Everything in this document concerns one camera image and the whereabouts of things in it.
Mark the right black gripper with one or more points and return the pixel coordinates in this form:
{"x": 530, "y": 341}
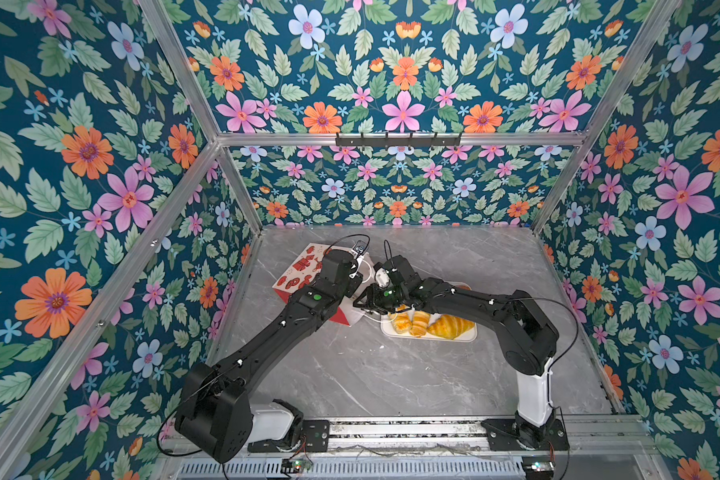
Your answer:
{"x": 372, "y": 300}

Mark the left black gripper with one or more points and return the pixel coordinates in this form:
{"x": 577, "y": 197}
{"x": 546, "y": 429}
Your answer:
{"x": 355, "y": 282}

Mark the long twisted fake bread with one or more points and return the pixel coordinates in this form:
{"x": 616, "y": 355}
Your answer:
{"x": 419, "y": 324}

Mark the yellow striped croissant fake bread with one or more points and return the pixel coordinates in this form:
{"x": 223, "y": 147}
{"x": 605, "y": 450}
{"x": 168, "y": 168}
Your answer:
{"x": 450, "y": 327}

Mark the yellow fake bread piece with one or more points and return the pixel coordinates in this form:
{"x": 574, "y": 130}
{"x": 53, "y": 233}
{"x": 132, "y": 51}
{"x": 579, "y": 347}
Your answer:
{"x": 401, "y": 322}

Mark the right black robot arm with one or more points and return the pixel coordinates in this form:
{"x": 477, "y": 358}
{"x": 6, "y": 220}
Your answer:
{"x": 526, "y": 336}

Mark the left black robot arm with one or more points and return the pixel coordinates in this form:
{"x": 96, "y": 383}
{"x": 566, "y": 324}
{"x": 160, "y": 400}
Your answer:
{"x": 215, "y": 412}

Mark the white rectangular tray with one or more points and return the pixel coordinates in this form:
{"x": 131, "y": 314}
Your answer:
{"x": 387, "y": 329}

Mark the black hook rack bar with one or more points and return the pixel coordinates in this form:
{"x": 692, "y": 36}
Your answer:
{"x": 415, "y": 140}

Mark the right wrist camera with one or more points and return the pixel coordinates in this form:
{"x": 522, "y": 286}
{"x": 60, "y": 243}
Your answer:
{"x": 382, "y": 278}

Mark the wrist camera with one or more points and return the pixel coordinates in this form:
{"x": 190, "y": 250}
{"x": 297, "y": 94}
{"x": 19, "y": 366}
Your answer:
{"x": 382, "y": 278}
{"x": 358, "y": 249}

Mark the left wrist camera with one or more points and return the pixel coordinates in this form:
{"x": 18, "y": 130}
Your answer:
{"x": 358, "y": 249}

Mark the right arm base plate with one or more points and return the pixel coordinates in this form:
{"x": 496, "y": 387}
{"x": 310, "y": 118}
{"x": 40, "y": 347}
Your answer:
{"x": 518, "y": 434}

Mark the white slotted cable duct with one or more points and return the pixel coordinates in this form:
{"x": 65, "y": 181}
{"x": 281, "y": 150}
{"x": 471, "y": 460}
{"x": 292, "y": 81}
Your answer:
{"x": 354, "y": 468}

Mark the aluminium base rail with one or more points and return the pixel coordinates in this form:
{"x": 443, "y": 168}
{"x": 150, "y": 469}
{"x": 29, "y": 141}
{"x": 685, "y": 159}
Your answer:
{"x": 596, "y": 434}

